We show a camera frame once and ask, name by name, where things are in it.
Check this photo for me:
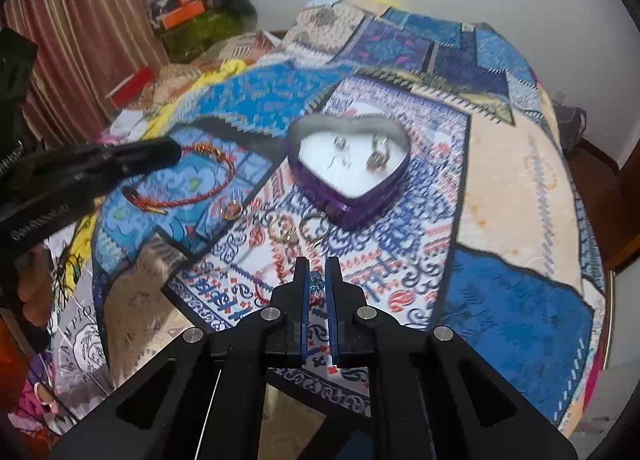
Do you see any silver hoop ring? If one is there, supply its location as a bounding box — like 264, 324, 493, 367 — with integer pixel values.
299, 213, 332, 243

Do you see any blue bead charm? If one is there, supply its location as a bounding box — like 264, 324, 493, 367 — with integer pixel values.
307, 270, 327, 307

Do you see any patchwork printed blanket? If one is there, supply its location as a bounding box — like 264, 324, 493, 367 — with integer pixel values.
10, 0, 609, 443

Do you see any striped curtain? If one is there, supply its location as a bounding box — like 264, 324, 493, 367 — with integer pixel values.
4, 0, 169, 143

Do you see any thin gold ring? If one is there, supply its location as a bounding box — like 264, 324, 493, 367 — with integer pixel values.
266, 215, 300, 243

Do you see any orange box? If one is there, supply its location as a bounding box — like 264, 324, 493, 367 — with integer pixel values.
161, 0, 206, 30

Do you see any person's left hand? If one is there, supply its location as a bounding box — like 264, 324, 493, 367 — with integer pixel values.
15, 245, 56, 327

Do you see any red flat box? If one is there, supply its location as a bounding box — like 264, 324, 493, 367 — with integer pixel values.
106, 66, 156, 106

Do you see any purple heart-shaped tin box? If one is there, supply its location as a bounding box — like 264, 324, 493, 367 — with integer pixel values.
286, 112, 412, 232

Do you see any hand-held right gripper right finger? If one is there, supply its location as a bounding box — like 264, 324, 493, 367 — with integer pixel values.
325, 256, 577, 460

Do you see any dark bag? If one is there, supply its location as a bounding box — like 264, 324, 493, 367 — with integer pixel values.
552, 104, 589, 154

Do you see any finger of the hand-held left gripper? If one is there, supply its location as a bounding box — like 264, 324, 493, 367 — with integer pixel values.
97, 137, 182, 178

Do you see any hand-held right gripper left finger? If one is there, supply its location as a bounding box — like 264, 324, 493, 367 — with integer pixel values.
50, 256, 309, 460

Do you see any large silver ring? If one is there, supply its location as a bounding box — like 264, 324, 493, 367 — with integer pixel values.
365, 134, 392, 173

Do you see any red cord bracelet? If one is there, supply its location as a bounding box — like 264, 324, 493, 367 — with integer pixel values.
121, 141, 237, 217

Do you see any green cloth pile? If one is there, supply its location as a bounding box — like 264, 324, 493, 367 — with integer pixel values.
160, 0, 259, 64

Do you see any wooden furniture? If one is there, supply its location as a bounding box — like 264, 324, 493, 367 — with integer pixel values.
565, 139, 640, 273

